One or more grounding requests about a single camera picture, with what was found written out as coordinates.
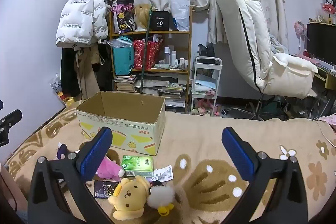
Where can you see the teal bag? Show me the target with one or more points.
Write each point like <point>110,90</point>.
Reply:
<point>123,58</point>

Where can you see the white trolley cart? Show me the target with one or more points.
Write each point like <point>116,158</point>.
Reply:
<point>207,58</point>

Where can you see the yellow plush toy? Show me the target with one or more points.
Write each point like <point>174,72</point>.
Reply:
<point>131,195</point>

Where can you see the white puffer jacket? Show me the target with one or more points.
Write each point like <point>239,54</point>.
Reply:
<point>78,11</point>

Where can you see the pile of magazines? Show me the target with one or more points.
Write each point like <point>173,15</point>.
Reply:
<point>168,90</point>

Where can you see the stack of books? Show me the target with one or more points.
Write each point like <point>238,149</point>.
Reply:
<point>126,83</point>

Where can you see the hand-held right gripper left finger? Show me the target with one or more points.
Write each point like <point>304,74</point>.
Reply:
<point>95,153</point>

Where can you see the clear bag of toys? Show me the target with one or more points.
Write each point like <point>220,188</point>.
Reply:
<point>59,88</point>

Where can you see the purple plush toy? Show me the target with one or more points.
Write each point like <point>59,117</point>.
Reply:
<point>62,151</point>

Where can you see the green tissue pack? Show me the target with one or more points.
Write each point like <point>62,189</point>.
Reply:
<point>136,163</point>

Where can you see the pink plush toy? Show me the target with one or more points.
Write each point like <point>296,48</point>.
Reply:
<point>109,169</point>

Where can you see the pink fan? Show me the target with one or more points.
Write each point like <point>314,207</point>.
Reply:
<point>300,28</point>

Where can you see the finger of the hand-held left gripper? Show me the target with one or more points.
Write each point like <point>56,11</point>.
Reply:
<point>10,119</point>

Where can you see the white plastic bag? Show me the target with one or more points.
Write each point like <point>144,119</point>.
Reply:
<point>181,11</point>

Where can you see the mint pouch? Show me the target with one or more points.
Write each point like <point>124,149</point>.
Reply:
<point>162,65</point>

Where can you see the pink cloth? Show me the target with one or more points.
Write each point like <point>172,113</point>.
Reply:
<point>329,119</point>

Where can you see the black monitor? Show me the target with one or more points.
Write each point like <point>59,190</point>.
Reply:
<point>320,40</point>

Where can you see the black cartoon wall decoration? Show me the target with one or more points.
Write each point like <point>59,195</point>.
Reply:
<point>329,2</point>

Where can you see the black coat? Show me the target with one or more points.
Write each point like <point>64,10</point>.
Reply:
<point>68,71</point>

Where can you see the black box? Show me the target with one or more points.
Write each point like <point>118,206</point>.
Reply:
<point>160,22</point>

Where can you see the beige printed blanket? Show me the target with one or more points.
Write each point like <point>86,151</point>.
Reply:
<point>199,134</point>

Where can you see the white paper tag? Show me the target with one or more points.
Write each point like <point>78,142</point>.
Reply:
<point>164,173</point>

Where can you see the cardboard box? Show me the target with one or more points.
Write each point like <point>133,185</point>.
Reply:
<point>123,108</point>

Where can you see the cream padded chair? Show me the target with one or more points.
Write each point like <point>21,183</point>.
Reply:
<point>244,16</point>

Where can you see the blonde wig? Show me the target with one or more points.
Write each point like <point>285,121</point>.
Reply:
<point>141,16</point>

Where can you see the red gift bag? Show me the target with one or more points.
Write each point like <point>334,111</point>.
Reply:
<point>145,56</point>

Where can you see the pink toys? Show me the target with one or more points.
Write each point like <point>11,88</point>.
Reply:
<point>206,107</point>

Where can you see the wooden shelf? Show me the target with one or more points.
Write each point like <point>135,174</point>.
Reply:
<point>157,33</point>

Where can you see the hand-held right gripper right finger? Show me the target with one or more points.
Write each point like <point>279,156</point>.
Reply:
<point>239,155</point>

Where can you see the black tissue pack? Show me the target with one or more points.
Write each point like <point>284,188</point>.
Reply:
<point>103,188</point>

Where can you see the group of white bottles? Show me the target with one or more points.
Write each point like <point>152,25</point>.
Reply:
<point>174,58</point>

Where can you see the green pole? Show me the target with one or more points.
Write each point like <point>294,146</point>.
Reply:
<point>145,50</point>

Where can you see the blue and white cloths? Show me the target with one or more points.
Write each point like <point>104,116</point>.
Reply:
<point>203,82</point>

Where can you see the colourful printed bag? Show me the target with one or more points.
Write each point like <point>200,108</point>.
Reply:
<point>123,16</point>

